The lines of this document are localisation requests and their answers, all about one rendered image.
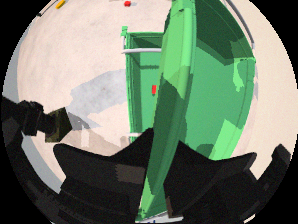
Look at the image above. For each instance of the small red block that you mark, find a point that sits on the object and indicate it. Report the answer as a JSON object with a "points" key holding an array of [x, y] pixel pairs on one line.
{"points": [[154, 88], [127, 4]]}

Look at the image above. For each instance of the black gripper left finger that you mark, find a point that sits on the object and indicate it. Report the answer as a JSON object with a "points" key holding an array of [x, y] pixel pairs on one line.
{"points": [[124, 172]]}

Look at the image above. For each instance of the yellow short cylinder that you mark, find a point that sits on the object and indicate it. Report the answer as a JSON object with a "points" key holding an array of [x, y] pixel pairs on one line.
{"points": [[60, 4]]}

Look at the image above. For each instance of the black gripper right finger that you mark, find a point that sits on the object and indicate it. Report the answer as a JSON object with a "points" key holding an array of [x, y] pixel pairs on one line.
{"points": [[191, 175]]}

